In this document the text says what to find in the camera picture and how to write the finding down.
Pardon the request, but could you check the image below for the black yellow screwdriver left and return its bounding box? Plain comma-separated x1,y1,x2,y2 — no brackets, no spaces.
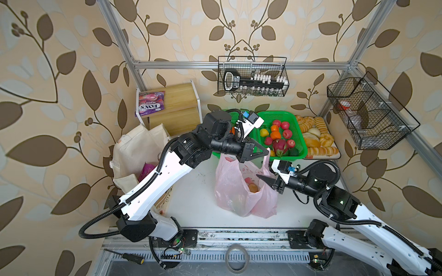
104,248,145,265

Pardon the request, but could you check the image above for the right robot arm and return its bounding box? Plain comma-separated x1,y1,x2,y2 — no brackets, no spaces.
258,160,442,276

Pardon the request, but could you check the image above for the purple Fox's candy bag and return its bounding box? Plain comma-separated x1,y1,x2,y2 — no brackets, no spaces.
138,91,165,116

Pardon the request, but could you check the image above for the back black wire basket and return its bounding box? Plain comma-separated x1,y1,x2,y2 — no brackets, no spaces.
217,55,290,97

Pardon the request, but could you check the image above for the yellow lemon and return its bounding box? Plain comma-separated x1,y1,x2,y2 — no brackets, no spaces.
260,128,269,138

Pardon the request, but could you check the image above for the right black wire basket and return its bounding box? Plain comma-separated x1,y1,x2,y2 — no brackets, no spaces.
327,72,421,150

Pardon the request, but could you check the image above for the bread tray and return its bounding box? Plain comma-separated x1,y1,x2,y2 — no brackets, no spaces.
296,115,341,160

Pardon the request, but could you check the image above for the brown potato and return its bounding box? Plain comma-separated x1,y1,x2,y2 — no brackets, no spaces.
248,183,260,193

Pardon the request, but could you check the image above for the pink plastic grocery bag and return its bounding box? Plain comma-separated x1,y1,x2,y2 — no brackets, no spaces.
215,154,278,219

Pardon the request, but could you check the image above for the left green vegetable basket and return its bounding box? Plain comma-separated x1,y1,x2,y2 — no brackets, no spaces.
212,109,264,158

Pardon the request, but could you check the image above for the grey tape roll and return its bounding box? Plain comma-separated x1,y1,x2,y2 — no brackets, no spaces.
224,244,250,274

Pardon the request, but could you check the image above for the orange fruit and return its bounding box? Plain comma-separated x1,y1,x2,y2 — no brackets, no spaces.
270,125,282,140

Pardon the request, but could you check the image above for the magenta snack bag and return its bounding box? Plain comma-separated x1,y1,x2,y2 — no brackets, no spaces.
138,163,156,182

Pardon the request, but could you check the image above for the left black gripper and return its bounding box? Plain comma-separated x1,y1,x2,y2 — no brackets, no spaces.
206,133,269,163

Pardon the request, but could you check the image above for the cream canvas tote bag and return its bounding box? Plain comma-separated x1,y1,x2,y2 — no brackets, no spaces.
105,124,170,194

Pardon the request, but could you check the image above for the pink dragon fruit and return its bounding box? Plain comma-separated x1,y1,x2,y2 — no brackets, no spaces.
272,139,290,157

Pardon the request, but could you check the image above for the white wooden shelf rack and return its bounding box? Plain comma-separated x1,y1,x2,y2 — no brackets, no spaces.
135,81,203,136

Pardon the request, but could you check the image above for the black wire basket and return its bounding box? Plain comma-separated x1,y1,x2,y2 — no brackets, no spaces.
327,72,421,150
217,55,290,97

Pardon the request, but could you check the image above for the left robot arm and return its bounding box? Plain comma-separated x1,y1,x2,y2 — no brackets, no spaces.
78,109,269,243

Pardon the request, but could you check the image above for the right green fruit basket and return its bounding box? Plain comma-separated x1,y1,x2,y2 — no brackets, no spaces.
252,111,307,161

